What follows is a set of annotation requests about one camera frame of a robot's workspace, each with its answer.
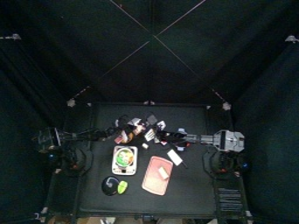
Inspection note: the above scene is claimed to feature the grey white knife block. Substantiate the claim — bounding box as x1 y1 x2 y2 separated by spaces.
126 117 148 136

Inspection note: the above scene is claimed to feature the yellow toy banana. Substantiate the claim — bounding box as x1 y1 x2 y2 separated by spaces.
122 132 135 144

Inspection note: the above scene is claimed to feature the white card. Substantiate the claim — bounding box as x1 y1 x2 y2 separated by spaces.
165 149 189 170

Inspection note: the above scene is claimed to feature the white toy food slice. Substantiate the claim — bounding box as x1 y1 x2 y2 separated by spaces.
157 167 170 179

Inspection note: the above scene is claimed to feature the white rectangular tray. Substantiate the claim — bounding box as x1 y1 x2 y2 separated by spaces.
110 145 138 177

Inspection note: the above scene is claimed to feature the pink cutting board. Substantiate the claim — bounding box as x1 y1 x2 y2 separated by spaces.
141 155 174 197

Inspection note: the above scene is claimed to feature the small grey utensil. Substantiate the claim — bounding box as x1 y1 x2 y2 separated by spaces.
103 177 117 189

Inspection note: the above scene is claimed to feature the green toy lime wedge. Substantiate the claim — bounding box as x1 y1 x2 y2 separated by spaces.
115 180 129 195

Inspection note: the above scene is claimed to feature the black round plate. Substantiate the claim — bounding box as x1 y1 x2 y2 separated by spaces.
99 175 119 197

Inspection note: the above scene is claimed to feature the black label with white text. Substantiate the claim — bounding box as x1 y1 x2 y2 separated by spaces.
217 186 242 213

